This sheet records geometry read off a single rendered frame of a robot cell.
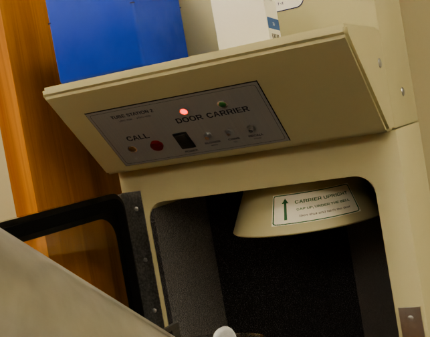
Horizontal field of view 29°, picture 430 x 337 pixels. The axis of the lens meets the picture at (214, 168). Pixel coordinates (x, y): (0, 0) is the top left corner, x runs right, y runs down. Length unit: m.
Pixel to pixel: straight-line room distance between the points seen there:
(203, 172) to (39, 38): 0.24
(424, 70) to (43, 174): 0.60
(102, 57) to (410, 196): 0.33
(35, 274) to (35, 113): 0.72
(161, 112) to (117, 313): 0.58
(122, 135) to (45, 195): 0.12
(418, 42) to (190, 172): 0.48
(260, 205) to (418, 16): 0.46
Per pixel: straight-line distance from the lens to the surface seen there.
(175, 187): 0.92
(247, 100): 0.79
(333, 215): 0.89
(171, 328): 0.61
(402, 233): 0.84
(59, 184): 0.95
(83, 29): 0.84
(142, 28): 0.82
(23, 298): 0.21
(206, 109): 0.81
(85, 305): 0.24
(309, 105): 0.79
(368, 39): 0.79
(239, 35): 0.79
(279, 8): 0.86
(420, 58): 1.26
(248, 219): 0.93
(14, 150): 0.92
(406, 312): 0.86
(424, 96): 1.26
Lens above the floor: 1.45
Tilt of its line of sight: 3 degrees down
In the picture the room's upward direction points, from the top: 10 degrees counter-clockwise
